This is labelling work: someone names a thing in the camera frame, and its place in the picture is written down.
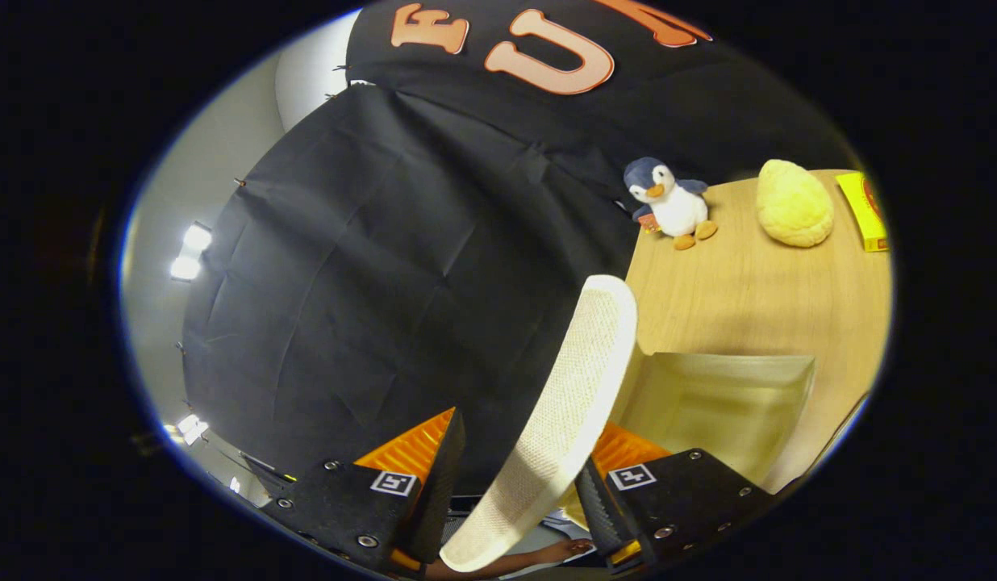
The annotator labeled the cream fabric storage box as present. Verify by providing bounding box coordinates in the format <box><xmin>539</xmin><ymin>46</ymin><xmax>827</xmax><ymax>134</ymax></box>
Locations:
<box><xmin>440</xmin><ymin>274</ymin><xmax>818</xmax><ymax>574</ymax></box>

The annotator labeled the yellow book red circle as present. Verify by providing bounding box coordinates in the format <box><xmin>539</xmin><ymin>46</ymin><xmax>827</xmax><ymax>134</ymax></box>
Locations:
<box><xmin>836</xmin><ymin>171</ymin><xmax>888</xmax><ymax>253</ymax></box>

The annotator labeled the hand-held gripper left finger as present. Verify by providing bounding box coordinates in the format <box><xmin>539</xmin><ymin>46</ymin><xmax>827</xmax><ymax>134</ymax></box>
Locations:
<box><xmin>261</xmin><ymin>408</ymin><xmax>467</xmax><ymax>575</ymax></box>

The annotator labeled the yellow round plush bun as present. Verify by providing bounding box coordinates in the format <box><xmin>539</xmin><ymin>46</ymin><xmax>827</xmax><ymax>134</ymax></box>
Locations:
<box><xmin>757</xmin><ymin>159</ymin><xmax>835</xmax><ymax>248</ymax></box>

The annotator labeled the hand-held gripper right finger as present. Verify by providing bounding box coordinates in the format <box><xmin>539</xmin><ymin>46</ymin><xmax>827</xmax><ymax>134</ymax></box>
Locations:
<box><xmin>575</xmin><ymin>421</ymin><xmax>778</xmax><ymax>575</ymax></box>

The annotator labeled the penguin plush toy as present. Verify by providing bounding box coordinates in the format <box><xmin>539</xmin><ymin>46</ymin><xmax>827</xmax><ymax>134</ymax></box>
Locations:
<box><xmin>624</xmin><ymin>157</ymin><xmax>719</xmax><ymax>251</ymax></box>

